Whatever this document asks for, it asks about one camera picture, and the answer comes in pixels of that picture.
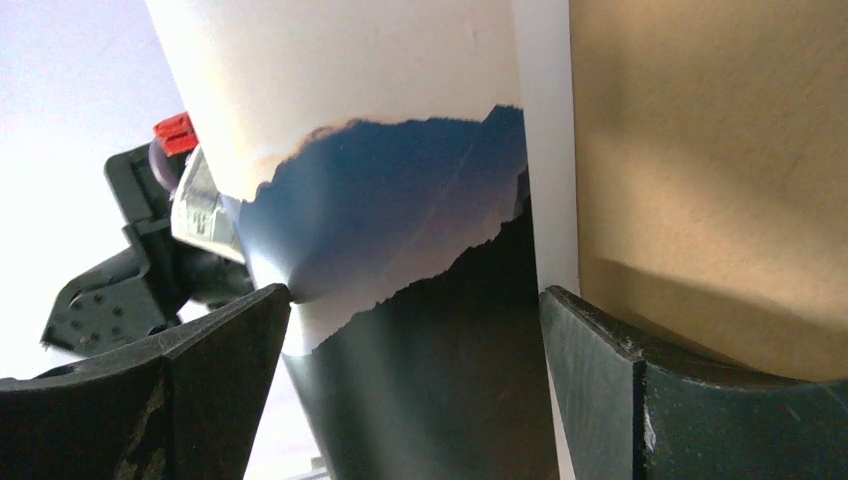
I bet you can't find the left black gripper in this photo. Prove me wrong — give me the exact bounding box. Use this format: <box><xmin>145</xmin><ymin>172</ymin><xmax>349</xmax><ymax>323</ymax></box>
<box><xmin>41</xmin><ymin>144</ymin><xmax>254</xmax><ymax>357</ymax></box>

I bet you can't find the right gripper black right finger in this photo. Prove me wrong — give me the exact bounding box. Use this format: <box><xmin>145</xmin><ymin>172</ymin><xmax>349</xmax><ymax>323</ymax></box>
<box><xmin>540</xmin><ymin>286</ymin><xmax>847</xmax><ymax>479</ymax></box>

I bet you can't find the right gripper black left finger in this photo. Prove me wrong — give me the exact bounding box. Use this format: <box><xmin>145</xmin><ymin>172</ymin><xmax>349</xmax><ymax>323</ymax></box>
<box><xmin>1</xmin><ymin>284</ymin><xmax>291</xmax><ymax>479</ymax></box>

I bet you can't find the landscape photo print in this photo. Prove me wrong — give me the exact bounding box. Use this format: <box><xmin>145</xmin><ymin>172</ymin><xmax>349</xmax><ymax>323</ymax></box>
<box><xmin>147</xmin><ymin>1</ymin><xmax>573</xmax><ymax>479</ymax></box>

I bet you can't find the brown frame backing board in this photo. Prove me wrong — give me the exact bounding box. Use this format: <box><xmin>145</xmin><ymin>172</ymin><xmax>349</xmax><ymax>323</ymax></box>
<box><xmin>570</xmin><ymin>1</ymin><xmax>847</xmax><ymax>380</ymax></box>

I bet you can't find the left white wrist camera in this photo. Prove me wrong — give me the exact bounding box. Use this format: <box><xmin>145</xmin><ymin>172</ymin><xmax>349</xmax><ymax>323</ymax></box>
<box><xmin>148</xmin><ymin>112</ymin><xmax>246</xmax><ymax>265</ymax></box>

